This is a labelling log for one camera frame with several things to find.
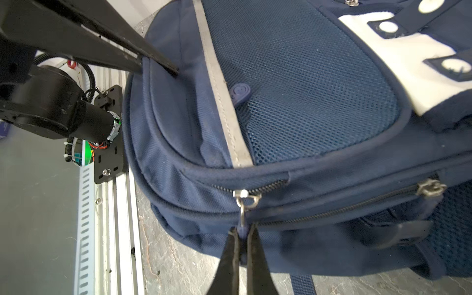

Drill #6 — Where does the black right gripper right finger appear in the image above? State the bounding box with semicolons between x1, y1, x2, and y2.
247;224;278;295

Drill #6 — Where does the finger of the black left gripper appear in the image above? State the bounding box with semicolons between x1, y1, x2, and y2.
39;1;179;77
1;1;142;73

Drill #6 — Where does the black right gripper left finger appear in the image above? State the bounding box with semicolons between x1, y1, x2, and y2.
206;227;240;295

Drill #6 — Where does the navy blue student backpack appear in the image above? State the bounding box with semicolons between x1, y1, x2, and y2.
123;1;472;294

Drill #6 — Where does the black corrugated cable conduit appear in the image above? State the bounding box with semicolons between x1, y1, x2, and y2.
32;53;97;104

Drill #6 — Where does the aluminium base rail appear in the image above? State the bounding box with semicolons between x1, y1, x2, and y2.
71;66;146;295

